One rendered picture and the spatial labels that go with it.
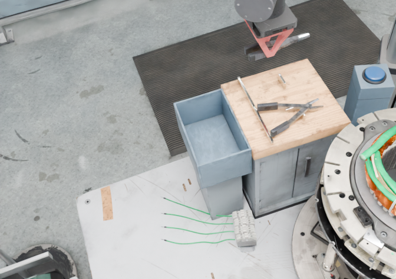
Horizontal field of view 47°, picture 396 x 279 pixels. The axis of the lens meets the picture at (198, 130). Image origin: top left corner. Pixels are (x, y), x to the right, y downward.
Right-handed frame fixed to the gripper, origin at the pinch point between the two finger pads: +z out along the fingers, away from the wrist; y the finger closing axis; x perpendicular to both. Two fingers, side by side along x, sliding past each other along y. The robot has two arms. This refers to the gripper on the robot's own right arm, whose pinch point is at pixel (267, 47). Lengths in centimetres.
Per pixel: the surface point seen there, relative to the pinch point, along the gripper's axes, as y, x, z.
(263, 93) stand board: 0.4, -0.9, 12.2
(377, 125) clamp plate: 18.1, 13.6, 8.7
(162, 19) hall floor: -164, 3, 121
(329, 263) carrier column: 31.1, 0.5, 33.1
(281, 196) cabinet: 12.7, -1.4, 35.3
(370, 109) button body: 5.8, 22.5, 23.0
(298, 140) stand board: 13.5, 0.7, 12.5
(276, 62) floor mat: -102, 51, 120
